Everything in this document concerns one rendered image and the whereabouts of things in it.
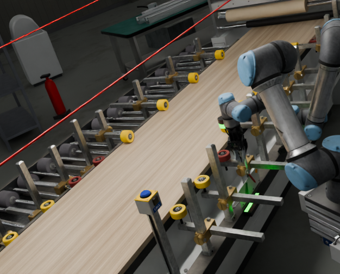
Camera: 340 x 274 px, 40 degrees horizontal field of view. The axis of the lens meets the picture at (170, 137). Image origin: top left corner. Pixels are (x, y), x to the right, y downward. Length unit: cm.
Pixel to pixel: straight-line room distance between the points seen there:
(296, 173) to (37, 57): 755
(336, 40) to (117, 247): 128
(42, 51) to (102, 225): 676
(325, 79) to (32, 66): 730
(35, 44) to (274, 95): 741
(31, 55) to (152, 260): 695
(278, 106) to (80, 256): 112
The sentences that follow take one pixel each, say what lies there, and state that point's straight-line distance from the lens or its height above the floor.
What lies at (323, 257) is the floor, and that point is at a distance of 317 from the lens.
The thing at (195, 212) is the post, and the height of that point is 95.
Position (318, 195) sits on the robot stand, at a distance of 190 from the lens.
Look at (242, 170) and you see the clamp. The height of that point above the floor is 86.
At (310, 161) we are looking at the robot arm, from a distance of 169.
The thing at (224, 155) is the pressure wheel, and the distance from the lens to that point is 257.
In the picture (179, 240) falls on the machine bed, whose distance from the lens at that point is 242.
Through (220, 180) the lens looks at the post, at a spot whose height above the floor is 95.
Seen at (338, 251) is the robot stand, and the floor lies 94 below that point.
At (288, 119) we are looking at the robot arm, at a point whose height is 139.
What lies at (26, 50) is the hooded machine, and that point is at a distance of 885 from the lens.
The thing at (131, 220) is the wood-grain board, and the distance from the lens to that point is 230.
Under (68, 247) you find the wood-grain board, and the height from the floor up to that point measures 90.
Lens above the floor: 215
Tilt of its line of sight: 25 degrees down
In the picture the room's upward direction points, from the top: 18 degrees counter-clockwise
